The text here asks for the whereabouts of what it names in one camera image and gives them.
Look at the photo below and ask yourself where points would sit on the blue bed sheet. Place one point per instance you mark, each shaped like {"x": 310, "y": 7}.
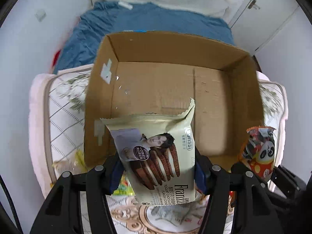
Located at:
{"x": 108, "y": 17}

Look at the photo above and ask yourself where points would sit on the green gumball candy packet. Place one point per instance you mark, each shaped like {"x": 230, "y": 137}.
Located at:
{"x": 124, "y": 187}

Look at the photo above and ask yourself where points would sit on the orange panda snack packet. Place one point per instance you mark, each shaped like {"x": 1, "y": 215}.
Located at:
{"x": 257, "y": 153}

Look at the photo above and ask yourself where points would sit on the white quilted floral mat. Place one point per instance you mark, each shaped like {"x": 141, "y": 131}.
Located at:
{"x": 56, "y": 130}

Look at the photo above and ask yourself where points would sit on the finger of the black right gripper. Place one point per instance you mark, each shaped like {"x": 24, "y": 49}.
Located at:
{"x": 288, "y": 183}
{"x": 240, "y": 169}

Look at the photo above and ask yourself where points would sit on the white cabinet door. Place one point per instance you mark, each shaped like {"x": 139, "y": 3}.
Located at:
{"x": 259, "y": 22}

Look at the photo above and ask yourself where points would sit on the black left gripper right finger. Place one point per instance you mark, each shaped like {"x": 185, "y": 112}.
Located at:
{"x": 253, "y": 210}

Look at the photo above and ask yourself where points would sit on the Franzzi chocolate cookie packet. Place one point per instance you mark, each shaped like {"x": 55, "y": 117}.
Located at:
{"x": 158, "y": 155}

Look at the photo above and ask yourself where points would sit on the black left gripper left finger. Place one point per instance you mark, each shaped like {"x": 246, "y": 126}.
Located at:
{"x": 61, "y": 210}

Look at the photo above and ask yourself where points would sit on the open cardboard box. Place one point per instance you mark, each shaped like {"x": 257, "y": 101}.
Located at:
{"x": 161, "y": 72}

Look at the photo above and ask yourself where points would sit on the yellow snack packet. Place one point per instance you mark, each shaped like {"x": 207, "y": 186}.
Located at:
{"x": 79, "y": 162}

